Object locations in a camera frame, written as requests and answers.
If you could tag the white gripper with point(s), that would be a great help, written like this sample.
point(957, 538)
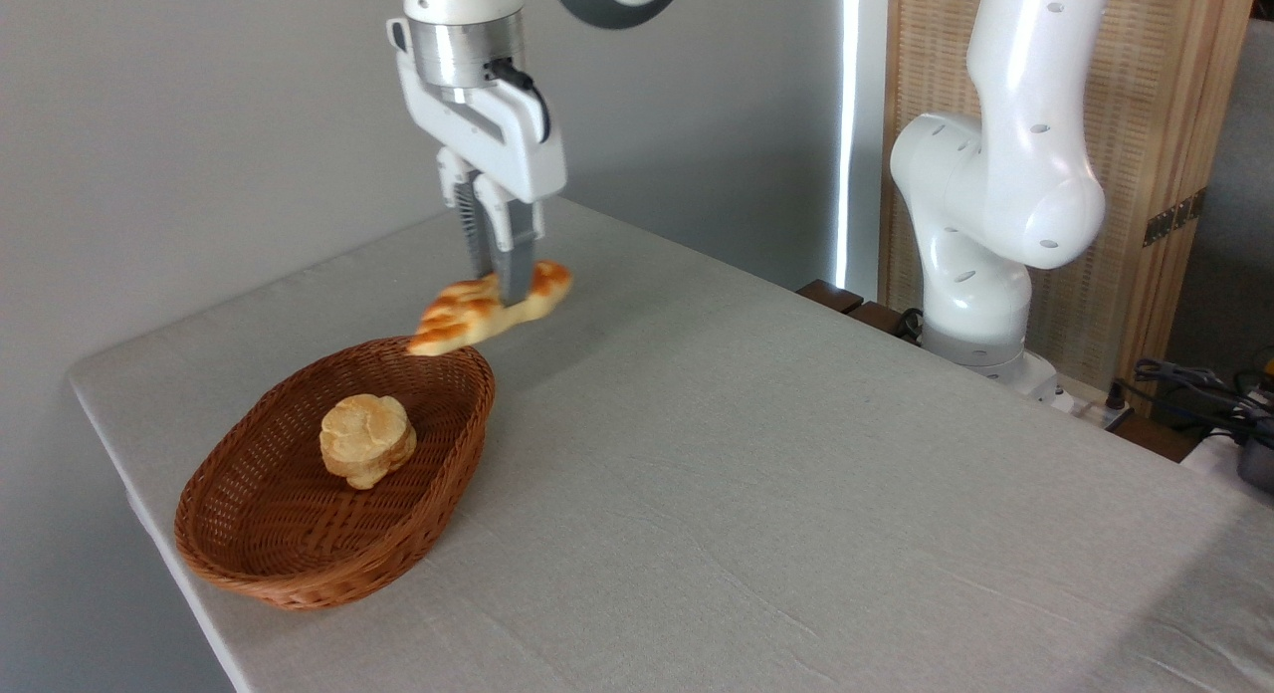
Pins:
point(508, 140)

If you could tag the braided golden bread loaf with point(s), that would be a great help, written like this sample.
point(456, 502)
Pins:
point(458, 320)

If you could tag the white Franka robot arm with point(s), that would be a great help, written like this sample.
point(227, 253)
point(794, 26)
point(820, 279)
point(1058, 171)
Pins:
point(1025, 175)

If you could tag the round pale bread bun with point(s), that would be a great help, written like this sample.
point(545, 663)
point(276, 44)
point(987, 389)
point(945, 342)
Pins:
point(366, 439)

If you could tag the brown oval wicker basket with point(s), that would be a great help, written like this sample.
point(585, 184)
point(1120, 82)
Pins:
point(269, 519)

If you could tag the dark brown wooden furniture edge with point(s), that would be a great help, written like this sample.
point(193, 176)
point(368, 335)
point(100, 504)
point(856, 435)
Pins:
point(846, 303)

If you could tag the grey tablecloth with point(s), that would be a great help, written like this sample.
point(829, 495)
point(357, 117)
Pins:
point(796, 514)

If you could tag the white power strip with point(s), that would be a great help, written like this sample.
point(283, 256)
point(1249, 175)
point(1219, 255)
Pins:
point(1085, 404)

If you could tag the wooden folding screen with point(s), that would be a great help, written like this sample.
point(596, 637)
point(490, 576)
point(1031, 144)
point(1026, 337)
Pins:
point(1150, 86)

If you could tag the dark metal screen hinge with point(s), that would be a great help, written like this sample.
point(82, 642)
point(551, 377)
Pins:
point(1174, 217)

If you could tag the white vertical window frame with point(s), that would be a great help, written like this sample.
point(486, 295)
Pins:
point(856, 125)

